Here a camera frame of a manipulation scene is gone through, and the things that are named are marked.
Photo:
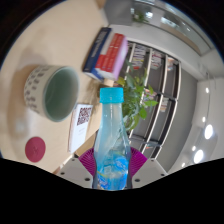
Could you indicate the clear bottle with blue cap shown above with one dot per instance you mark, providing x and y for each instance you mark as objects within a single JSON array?
[{"x": 111, "y": 143}]

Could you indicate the round ceiling lights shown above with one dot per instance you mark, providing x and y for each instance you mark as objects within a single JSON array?
[{"x": 208, "y": 131}]

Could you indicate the small leafy plant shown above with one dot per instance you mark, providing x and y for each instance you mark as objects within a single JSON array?
[{"x": 140, "y": 16}]

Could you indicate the green potted plant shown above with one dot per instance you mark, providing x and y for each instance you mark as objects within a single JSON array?
[{"x": 135, "y": 96}]

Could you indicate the thick dark blue book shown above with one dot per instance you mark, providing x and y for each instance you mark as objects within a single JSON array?
[{"x": 96, "y": 50}]

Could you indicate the pink-covered book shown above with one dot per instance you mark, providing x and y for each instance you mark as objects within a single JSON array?
[{"x": 119, "y": 60}]

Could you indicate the red book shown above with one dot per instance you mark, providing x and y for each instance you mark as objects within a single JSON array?
[{"x": 108, "y": 55}]

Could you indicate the flat round red coaster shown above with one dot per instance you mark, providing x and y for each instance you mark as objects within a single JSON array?
[{"x": 35, "y": 149}]

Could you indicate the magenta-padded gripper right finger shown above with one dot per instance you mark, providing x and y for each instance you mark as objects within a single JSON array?
[{"x": 150, "y": 170}]

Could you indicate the patterned grey-green mug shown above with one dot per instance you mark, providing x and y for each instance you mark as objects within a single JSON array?
[{"x": 55, "y": 95}]

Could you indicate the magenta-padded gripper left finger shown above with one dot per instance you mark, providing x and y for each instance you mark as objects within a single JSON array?
[{"x": 75, "y": 170}]

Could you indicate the grey shelf unit with books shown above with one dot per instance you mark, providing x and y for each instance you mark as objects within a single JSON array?
[{"x": 160, "y": 93}]

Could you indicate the white card with square code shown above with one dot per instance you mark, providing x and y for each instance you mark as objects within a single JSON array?
[{"x": 79, "y": 128}]

